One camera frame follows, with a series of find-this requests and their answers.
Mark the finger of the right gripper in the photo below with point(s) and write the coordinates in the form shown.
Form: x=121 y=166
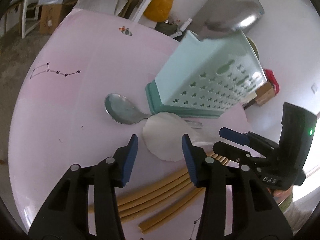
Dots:
x=234 y=136
x=232 y=153

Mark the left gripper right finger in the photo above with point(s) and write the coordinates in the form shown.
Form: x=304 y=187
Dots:
x=236 y=204

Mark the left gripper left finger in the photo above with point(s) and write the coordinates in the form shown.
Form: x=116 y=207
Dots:
x=83 y=203

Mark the wooden chopstick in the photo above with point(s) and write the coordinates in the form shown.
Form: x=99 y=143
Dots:
x=160 y=204
x=148 y=189
x=155 y=211
x=170 y=212
x=155 y=196

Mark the white rice paddle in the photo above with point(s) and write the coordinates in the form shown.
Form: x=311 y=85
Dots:
x=163 y=132

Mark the small steel spoon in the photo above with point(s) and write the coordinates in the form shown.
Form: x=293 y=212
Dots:
x=123 y=111

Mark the green sleeve forearm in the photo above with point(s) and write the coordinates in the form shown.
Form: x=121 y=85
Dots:
x=295 y=217

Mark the person right hand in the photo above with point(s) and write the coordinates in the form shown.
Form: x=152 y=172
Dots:
x=281 y=195

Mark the cardboard box right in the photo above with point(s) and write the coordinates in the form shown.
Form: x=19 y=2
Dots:
x=261 y=95

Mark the mint green utensil holder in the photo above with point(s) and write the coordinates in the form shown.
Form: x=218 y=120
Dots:
x=205 y=78

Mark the silver refrigerator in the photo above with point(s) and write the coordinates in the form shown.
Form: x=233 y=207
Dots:
x=218 y=18

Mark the yellow plastic bag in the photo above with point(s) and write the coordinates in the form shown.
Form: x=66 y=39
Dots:
x=158 y=10

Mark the white sack under table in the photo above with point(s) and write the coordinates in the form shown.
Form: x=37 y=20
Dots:
x=110 y=7

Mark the cardboard box under table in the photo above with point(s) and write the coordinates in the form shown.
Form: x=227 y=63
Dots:
x=51 y=16

